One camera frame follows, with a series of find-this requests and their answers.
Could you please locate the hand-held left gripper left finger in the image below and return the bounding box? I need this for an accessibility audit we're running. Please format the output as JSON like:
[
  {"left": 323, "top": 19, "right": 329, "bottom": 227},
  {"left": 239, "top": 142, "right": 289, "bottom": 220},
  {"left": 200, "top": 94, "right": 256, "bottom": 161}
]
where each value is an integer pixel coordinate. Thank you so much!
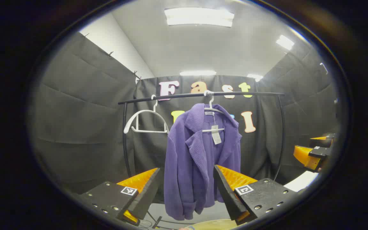
[{"left": 74, "top": 167, "right": 161, "bottom": 227}]

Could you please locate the white panel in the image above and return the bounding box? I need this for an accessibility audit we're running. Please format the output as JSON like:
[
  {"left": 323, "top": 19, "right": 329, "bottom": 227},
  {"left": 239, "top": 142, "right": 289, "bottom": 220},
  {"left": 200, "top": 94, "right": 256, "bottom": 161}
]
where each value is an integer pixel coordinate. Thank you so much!
[{"left": 283, "top": 171, "right": 319, "bottom": 192}]

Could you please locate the black backdrop cloth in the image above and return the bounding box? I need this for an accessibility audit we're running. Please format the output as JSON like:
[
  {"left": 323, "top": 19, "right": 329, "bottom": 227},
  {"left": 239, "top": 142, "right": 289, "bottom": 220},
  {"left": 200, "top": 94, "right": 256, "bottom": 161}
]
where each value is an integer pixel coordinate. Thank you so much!
[{"left": 29, "top": 32, "right": 340, "bottom": 196}]

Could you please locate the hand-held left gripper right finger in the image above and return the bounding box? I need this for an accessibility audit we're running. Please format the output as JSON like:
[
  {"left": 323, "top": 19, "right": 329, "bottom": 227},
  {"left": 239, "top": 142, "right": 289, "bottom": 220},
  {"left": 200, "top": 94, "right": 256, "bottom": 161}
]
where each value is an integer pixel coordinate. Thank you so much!
[{"left": 214, "top": 165, "right": 298, "bottom": 226}]

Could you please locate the white paper price tag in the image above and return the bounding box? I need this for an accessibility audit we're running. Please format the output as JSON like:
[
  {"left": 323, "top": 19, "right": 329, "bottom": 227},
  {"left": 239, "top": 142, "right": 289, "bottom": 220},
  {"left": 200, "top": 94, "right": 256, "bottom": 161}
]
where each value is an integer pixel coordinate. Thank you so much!
[{"left": 211, "top": 125, "right": 222, "bottom": 145}]

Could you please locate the purple ribbed jacket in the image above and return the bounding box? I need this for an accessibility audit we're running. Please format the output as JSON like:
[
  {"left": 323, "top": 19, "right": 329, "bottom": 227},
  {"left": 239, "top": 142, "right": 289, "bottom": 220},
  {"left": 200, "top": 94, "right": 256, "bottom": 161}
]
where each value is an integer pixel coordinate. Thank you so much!
[{"left": 164, "top": 103, "right": 242, "bottom": 221}]

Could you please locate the black metal clothes rack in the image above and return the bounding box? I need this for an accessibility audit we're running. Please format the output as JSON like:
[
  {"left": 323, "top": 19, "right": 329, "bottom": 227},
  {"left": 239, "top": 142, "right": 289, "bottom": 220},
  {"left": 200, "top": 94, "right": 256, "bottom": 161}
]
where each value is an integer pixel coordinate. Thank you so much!
[{"left": 118, "top": 91, "right": 286, "bottom": 192}]

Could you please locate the white clothes hanger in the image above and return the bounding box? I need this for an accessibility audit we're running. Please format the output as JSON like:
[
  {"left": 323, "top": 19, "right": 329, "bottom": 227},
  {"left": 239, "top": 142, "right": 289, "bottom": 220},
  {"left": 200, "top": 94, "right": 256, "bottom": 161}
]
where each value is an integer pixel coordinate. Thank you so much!
[
  {"left": 202, "top": 90, "right": 226, "bottom": 133},
  {"left": 123, "top": 95, "right": 169, "bottom": 134}
]

